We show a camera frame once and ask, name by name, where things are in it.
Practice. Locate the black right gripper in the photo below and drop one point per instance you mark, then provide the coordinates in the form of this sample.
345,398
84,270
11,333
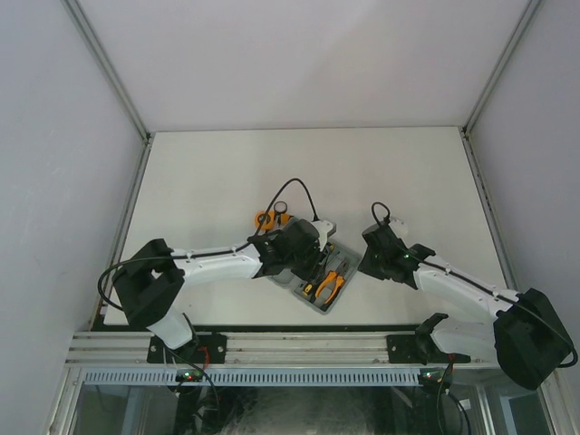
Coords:
367,267

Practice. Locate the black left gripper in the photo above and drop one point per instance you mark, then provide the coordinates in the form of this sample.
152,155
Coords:
316,265

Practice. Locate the short yellow black screwdriver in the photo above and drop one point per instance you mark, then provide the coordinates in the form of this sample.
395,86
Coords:
309,288

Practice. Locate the orange black pliers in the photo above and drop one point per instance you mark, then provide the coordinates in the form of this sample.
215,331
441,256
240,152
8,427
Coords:
334,280

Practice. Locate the grey plastic tool case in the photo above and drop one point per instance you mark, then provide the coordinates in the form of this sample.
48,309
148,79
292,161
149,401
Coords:
295,285

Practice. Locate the long black yellow screwdriver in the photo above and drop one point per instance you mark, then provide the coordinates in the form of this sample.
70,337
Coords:
328,251

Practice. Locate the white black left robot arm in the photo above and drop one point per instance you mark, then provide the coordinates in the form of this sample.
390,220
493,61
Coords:
149,283

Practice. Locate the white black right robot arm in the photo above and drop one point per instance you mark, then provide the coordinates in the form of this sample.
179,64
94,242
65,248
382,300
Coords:
521,332

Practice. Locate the orange hex key set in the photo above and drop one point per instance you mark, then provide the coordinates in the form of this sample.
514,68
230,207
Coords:
283,219

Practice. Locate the orange tape measure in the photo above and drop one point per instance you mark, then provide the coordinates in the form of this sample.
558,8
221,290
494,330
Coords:
265,220

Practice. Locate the black electrical tape roll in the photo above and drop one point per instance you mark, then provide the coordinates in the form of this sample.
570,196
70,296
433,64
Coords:
280,207

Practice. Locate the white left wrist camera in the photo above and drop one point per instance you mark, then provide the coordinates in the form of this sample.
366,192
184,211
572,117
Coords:
324,229

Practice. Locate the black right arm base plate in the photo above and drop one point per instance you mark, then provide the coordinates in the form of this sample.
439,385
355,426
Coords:
411,348

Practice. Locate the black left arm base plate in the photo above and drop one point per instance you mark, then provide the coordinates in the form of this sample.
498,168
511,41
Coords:
205,349

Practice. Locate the aluminium front rail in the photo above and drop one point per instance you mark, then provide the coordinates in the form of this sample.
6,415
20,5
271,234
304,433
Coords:
246,350

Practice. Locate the grey slotted cable duct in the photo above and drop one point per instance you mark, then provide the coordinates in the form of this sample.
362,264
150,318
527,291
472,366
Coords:
255,377

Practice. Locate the right aluminium frame post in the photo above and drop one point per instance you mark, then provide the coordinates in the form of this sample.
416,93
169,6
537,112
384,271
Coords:
513,42

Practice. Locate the aluminium frame post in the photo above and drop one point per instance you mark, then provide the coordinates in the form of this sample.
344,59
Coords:
98,52
513,42

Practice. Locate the left aluminium frame post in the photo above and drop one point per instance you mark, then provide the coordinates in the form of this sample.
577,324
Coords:
98,52

